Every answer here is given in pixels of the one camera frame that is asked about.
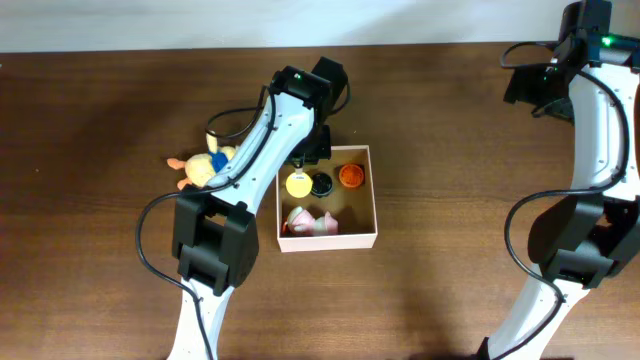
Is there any black round puck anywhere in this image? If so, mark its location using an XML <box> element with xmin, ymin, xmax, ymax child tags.
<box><xmin>311</xmin><ymin>172</ymin><xmax>333</xmax><ymax>198</ymax></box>

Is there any yellow wooden rattle drum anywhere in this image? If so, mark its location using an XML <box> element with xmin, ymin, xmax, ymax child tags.
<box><xmin>285</xmin><ymin>168</ymin><xmax>313</xmax><ymax>199</ymax></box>

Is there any orange round puck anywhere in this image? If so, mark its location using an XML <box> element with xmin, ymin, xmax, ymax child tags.
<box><xmin>338</xmin><ymin>163</ymin><xmax>365</xmax><ymax>188</ymax></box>

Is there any pink white bunny figurine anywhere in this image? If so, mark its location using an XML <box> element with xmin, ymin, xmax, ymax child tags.
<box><xmin>282</xmin><ymin>206</ymin><xmax>339</xmax><ymax>237</ymax></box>

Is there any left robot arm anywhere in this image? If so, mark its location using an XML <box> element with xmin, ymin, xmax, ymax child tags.
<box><xmin>169</xmin><ymin>57</ymin><xmax>350</xmax><ymax>359</ymax></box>

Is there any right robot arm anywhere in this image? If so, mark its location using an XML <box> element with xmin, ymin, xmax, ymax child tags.
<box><xmin>476</xmin><ymin>0</ymin><xmax>639</xmax><ymax>359</ymax></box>

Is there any yellow plush duck toy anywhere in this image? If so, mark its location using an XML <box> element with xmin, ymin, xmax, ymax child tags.
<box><xmin>166</xmin><ymin>133</ymin><xmax>238</xmax><ymax>190</ymax></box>

